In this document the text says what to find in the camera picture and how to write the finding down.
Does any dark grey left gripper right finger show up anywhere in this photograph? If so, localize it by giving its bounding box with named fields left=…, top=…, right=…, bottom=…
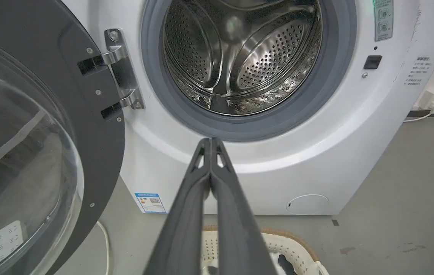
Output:
left=211, top=137, right=278, bottom=275

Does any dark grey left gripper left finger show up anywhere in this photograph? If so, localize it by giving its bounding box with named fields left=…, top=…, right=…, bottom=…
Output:
left=143, top=138, right=212, bottom=275

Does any white front-load washing machine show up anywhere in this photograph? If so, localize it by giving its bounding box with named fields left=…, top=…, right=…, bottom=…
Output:
left=61, top=0, right=434, bottom=215

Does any dark grey washer door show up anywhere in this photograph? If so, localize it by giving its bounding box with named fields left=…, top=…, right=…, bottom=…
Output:
left=0, top=0, right=125, bottom=275

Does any blue energy label sticker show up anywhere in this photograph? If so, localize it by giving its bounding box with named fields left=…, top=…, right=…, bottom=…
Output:
left=135, top=193, right=167, bottom=214

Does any white plastic laundry basket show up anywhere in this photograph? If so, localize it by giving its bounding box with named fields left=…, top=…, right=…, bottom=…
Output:
left=201, top=225, right=330, bottom=275

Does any dark garment in basket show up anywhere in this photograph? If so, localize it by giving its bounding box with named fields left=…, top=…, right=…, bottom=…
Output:
left=277, top=254, right=297, bottom=275

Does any round filter access cover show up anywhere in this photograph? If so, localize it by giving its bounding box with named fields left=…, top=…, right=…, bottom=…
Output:
left=286, top=194, right=329, bottom=215

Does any chrome door hinge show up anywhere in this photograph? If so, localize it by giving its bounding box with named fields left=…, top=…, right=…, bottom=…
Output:
left=101, top=28, right=145, bottom=110

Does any stainless steel washer drum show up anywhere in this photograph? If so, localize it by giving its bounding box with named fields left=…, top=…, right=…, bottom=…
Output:
left=163, top=0, right=322, bottom=116

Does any grey rubber door gasket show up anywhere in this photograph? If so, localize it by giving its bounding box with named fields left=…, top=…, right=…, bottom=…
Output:
left=141, top=0, right=358, bottom=142

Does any green instruction sticker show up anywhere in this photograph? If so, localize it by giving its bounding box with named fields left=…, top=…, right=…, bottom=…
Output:
left=374, top=0, right=394, bottom=42

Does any white drain hose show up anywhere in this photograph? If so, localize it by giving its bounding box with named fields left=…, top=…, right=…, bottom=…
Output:
left=96, top=221, right=110, bottom=275

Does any white power cable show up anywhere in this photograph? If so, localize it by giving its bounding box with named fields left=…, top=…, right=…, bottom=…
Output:
left=403, top=102, right=434, bottom=123

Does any white wall power socket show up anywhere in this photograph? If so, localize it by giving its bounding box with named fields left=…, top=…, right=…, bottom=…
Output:
left=418, top=89, right=434, bottom=109

